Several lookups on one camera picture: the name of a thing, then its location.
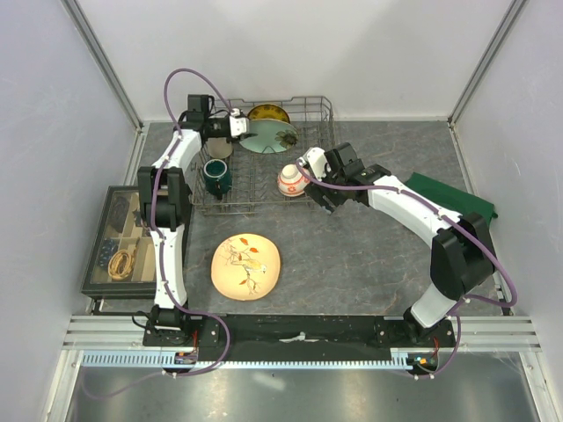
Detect mint green flower plate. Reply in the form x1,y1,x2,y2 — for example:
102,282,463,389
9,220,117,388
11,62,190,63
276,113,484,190
239,120,299,154

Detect cream bird pattern plate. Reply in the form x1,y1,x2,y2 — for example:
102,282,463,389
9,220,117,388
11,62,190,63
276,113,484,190
210,233,282,302

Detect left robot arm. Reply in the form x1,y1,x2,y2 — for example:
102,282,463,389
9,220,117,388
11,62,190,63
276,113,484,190
137,95,251,346

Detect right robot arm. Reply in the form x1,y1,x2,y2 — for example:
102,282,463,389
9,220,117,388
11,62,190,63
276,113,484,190
296,142,496,346

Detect beige plastic cup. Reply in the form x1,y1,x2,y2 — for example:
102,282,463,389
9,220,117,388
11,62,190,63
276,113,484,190
207,137,233,160

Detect yellow black patterned plate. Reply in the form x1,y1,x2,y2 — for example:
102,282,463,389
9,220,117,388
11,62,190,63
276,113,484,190
247,103,290,123

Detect white red patterned bowl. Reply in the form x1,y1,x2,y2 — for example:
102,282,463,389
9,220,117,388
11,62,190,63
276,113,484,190
277,164,309,198

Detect dark green mug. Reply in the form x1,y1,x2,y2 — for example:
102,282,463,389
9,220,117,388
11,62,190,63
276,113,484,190
202,158,232,200

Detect green folded cloth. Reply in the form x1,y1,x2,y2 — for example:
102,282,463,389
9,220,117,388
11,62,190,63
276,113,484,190
405,172,498,224

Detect black framed compartment box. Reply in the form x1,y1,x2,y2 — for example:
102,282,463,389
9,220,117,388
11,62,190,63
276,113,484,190
81,186,160,301

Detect grey wire dish rack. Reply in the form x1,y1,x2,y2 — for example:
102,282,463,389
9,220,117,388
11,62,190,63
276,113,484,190
190,96,334,215

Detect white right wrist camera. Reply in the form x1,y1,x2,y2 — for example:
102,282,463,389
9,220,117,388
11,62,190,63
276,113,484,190
296,147,327,180

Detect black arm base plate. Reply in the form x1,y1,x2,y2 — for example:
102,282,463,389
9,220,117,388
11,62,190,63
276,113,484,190
143,314,456,363

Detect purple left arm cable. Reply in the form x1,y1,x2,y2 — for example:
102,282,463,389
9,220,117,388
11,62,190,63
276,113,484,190
81,67,244,398

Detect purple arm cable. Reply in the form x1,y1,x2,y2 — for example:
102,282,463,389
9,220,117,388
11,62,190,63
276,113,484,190
81,67,244,398
295,158,519,381

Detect coiled tan rope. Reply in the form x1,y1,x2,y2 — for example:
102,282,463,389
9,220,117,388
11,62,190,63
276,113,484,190
106,248,136,281

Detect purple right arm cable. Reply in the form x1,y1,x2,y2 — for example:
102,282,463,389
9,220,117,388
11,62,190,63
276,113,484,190
295,158,519,381

